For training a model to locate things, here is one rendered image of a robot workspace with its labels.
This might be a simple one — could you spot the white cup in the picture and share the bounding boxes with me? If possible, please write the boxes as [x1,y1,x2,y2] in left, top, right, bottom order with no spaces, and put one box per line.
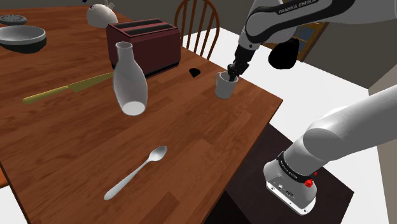
[214,71,239,100]

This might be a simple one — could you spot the wooden chair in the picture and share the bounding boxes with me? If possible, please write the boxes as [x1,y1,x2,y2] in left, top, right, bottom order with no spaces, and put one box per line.
[174,0,221,60]

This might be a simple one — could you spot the wooden framed window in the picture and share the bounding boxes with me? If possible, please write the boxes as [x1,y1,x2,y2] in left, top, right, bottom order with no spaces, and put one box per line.
[261,20,330,63]

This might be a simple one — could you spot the wooden table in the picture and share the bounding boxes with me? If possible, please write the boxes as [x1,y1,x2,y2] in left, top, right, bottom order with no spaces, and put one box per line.
[0,5,284,224]

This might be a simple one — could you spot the dark red toaster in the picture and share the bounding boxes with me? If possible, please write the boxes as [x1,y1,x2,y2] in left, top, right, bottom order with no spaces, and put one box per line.
[106,18,182,79]

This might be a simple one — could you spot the white vase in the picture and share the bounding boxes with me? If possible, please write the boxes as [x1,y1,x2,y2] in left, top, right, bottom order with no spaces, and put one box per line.
[112,41,148,116]

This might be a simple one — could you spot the silver spoon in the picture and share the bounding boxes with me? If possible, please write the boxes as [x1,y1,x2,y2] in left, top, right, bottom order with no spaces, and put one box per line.
[103,145,167,201]

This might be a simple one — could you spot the white round teapot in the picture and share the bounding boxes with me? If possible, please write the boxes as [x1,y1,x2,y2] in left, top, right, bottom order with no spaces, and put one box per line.
[86,1,119,29]

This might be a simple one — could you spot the dark robot stand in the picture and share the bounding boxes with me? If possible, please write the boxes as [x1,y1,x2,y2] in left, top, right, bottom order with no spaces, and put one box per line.
[203,123,355,224]

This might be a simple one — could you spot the golden knife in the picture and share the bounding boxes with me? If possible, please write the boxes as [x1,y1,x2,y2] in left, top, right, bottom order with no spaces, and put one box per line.
[22,72,115,105]

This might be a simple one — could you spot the grey bowl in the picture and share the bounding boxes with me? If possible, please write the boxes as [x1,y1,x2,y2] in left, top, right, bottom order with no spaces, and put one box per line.
[0,25,48,55]

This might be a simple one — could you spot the dark grey round disc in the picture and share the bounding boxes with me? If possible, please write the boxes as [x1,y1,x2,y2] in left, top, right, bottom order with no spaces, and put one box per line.
[0,14,28,27]

